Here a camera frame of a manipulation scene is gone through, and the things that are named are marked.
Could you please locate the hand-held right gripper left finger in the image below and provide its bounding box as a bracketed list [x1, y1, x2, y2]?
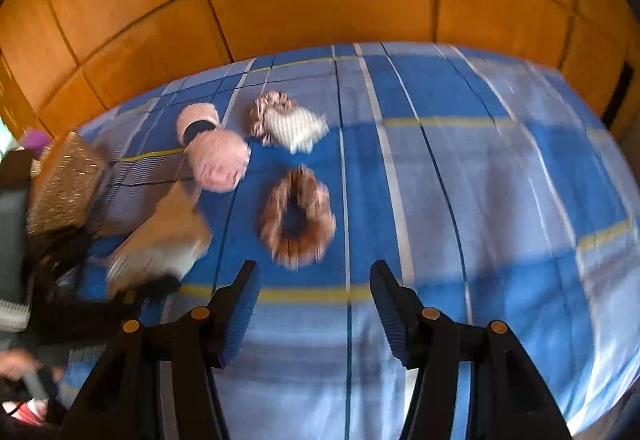
[57, 261, 262, 440]

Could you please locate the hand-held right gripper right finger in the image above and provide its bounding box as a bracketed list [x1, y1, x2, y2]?
[369, 261, 573, 440]

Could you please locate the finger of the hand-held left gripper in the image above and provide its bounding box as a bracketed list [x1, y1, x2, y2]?
[132, 273, 182, 303]

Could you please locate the white printed packet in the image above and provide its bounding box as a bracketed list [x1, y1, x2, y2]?
[106, 180, 214, 292]

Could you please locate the person's left hand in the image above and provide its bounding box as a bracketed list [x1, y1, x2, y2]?
[0, 349, 41, 381]

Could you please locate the brown scrunchie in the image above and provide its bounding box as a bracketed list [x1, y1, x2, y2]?
[259, 165, 337, 269]

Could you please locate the blue plaid bed sheet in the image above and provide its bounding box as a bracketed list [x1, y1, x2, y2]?
[62, 42, 640, 440]

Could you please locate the purple object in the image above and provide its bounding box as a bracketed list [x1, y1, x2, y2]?
[21, 129, 54, 150]

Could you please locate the white sponge block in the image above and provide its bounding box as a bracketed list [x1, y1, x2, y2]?
[265, 106, 329, 154]

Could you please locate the pink striped scrunchie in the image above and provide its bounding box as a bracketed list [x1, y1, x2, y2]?
[247, 91, 301, 148]

